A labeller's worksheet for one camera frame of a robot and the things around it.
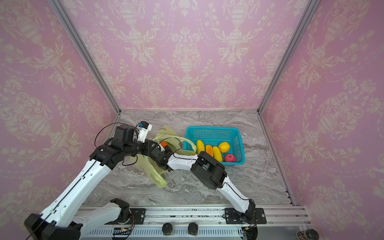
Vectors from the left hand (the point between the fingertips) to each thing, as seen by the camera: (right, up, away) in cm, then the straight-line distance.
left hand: (157, 145), depth 73 cm
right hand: (-1, -6, +23) cm, 24 cm away
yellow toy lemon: (+37, -4, +21) cm, 42 cm away
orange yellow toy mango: (+27, -6, +21) cm, 35 cm away
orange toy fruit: (-1, -3, +21) cm, 22 cm away
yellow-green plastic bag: (+7, 0, +9) cm, 11 cm away
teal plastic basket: (+15, -1, +5) cm, 16 cm away
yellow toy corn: (+22, -4, +24) cm, 33 cm away
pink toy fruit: (+39, -10, +16) cm, 43 cm away
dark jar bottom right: (+65, -36, -11) cm, 75 cm away
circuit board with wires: (-17, -42, 0) cm, 46 cm away
